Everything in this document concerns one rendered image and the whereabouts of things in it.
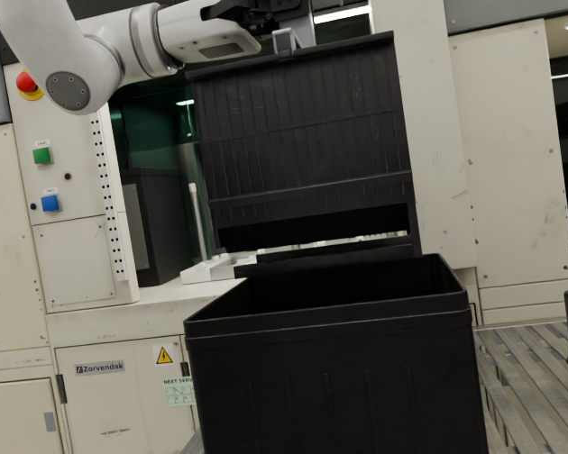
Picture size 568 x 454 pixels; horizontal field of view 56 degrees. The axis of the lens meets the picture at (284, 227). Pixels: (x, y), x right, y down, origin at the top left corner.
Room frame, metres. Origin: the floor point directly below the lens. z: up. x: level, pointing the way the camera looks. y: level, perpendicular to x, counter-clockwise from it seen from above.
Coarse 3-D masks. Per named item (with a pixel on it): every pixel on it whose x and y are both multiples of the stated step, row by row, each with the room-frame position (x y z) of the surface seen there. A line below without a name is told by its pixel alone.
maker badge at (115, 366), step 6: (114, 360) 1.11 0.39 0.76; (120, 360) 1.11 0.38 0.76; (78, 366) 1.13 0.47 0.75; (84, 366) 1.12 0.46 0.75; (90, 366) 1.12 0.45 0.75; (96, 366) 1.12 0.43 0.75; (102, 366) 1.12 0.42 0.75; (108, 366) 1.11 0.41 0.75; (114, 366) 1.11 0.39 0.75; (120, 366) 1.11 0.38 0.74; (78, 372) 1.13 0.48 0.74; (84, 372) 1.13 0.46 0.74; (90, 372) 1.12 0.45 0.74; (96, 372) 1.12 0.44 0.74; (102, 372) 1.12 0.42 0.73; (108, 372) 1.12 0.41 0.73
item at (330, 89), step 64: (320, 0) 0.66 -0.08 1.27; (256, 64) 0.53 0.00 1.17; (320, 64) 0.52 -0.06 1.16; (384, 64) 0.51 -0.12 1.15; (256, 128) 0.54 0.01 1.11; (320, 128) 0.52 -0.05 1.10; (384, 128) 0.51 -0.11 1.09; (256, 192) 0.54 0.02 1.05; (320, 192) 0.53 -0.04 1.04; (384, 192) 0.51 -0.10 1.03; (256, 256) 0.70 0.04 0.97; (320, 256) 0.58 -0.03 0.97; (384, 256) 0.56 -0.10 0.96
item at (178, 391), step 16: (32, 96) 1.13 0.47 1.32; (48, 144) 1.13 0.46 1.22; (96, 144) 1.10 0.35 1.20; (48, 192) 1.13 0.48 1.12; (112, 208) 1.10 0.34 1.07; (208, 208) 2.01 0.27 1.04; (208, 224) 1.97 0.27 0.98; (112, 240) 1.10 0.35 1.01; (160, 336) 1.10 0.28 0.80; (176, 384) 1.09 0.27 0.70; (192, 384) 1.08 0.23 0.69; (176, 400) 1.09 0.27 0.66; (192, 400) 1.08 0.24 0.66
